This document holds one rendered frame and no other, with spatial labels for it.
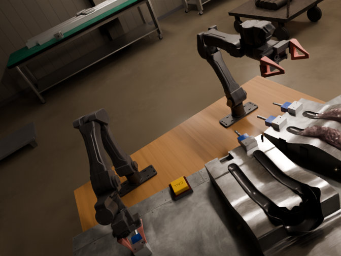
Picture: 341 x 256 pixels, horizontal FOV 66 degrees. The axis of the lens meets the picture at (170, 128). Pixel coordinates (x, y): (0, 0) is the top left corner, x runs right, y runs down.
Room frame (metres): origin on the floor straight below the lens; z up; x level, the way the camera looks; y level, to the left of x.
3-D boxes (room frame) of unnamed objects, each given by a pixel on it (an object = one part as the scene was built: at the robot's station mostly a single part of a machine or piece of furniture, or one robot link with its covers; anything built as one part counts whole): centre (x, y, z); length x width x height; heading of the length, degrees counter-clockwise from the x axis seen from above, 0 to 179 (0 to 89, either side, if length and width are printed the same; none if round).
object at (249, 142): (0.77, -0.25, 0.89); 0.13 x 0.05 x 0.05; 4
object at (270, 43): (0.76, -0.40, 1.25); 0.07 x 0.06 x 0.11; 102
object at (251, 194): (0.51, -0.22, 0.92); 0.35 x 0.16 x 0.09; 4
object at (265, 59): (0.69, -0.38, 1.20); 0.09 x 0.07 x 0.07; 12
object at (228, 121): (1.03, -0.34, 0.84); 0.20 x 0.07 x 0.08; 102
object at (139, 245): (0.60, 0.28, 0.83); 0.13 x 0.05 x 0.05; 9
